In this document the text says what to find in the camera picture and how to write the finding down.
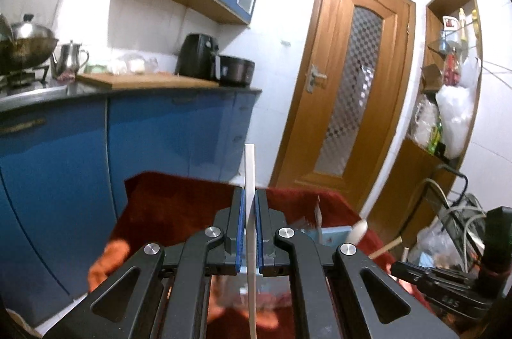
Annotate black rice cooker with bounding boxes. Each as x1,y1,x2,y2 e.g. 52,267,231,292
216,55,256,87

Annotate gas stove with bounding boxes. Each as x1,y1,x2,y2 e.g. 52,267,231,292
0,69,49,90

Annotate wooden cutting board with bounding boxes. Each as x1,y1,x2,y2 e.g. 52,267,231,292
76,72,220,90

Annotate dark kitchen countertop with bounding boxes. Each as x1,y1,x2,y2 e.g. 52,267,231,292
0,77,262,112

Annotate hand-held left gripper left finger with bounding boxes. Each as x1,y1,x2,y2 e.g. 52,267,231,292
42,187,246,339

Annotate white plastic spoon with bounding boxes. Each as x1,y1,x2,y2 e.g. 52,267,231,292
347,218,369,244

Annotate red floral blanket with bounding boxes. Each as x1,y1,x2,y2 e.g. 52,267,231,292
88,171,436,339

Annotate white plastic bag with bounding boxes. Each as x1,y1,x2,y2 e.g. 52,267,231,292
435,59,481,159

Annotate clear plastic bag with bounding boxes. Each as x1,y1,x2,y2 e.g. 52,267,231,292
411,222,483,270

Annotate clear glass jars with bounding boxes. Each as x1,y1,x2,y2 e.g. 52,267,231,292
86,53,159,76

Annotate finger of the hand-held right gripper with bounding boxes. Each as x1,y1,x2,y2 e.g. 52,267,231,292
390,260,483,286

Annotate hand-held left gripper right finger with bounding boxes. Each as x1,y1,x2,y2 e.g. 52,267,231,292
255,188,460,339

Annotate wooden door with glass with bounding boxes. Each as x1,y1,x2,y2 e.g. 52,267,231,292
269,0,417,220

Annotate white cable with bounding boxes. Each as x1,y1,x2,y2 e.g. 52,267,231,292
416,163,488,272

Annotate steel kettle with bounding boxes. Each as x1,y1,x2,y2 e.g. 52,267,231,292
50,40,90,79

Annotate steel wok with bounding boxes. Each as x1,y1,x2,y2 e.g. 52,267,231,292
0,14,60,76

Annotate light blue utensil box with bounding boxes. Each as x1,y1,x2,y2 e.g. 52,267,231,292
210,217,355,310

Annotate blue kitchen base cabinets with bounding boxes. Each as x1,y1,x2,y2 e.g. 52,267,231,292
0,87,262,327

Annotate metal door handle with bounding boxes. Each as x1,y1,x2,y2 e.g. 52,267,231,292
306,65,328,94

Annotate wooden wall shelf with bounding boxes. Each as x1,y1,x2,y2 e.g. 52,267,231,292
366,0,484,248

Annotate black air fryer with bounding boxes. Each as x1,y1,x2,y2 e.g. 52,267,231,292
175,33,220,78

